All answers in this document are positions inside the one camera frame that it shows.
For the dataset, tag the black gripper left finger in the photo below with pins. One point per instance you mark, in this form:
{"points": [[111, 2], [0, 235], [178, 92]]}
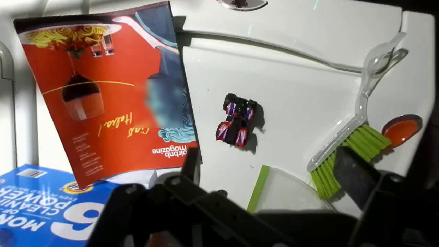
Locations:
{"points": [[177, 206]]}

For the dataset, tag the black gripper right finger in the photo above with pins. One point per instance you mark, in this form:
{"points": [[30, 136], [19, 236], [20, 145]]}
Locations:
{"points": [[395, 212]]}

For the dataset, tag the red black toy quad car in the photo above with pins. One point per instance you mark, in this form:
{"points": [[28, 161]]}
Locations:
{"points": [[241, 118]]}

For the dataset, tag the orange round lid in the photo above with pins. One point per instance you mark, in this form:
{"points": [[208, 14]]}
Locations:
{"points": [[402, 128]]}

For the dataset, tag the blue cleaning product box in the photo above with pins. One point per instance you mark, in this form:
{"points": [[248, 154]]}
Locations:
{"points": [[43, 208]]}

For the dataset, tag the orange airbnb magazine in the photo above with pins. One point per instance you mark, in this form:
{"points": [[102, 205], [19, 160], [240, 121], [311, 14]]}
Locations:
{"points": [[115, 88]]}

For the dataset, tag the white washing machine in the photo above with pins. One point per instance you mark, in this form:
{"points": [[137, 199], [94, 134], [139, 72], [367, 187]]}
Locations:
{"points": [[278, 57]]}

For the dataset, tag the green bristle clear-handled brush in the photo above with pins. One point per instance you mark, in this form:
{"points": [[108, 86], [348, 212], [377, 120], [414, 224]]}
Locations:
{"points": [[356, 134]]}

